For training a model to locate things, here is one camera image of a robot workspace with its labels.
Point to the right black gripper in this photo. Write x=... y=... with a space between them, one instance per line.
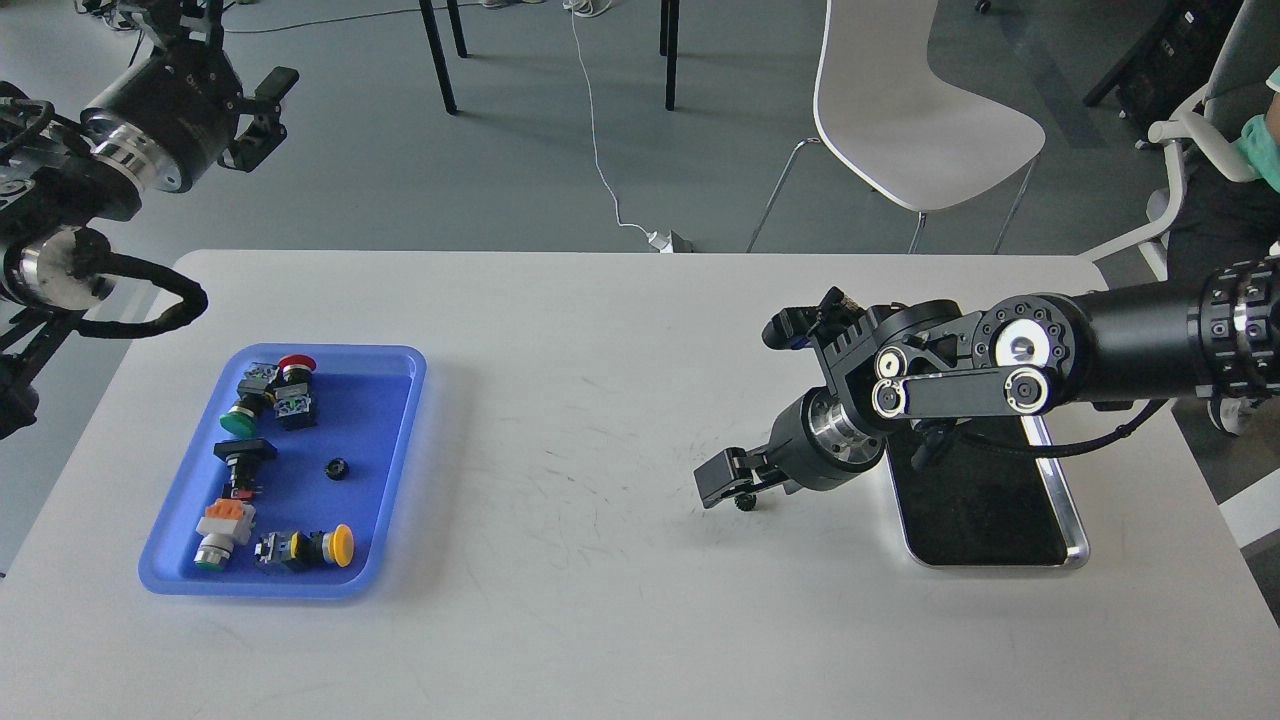
x=812 y=446

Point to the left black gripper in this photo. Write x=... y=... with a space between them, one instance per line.
x=185 y=97

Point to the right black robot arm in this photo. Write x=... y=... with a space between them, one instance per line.
x=927 y=368

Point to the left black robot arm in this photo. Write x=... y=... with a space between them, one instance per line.
x=61 y=272

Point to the shiny metal tray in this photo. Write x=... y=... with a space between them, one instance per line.
x=973 y=510

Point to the red mushroom push button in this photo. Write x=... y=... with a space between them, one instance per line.
x=294 y=403

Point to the black square push button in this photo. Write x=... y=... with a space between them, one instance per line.
x=244 y=458

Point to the white plastic chair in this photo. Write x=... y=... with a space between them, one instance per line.
x=882 y=111

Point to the blue plastic tray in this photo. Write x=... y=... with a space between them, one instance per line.
x=367 y=398

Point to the yellow mushroom push button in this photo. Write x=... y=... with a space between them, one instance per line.
x=295 y=551

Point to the seated person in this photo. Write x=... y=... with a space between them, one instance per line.
x=1223 y=222

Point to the grey office chair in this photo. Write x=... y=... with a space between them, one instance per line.
x=1190 y=82

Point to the green push button switch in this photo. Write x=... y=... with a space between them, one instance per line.
x=254 y=396

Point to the orange white green switch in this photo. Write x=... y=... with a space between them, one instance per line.
x=225 y=524

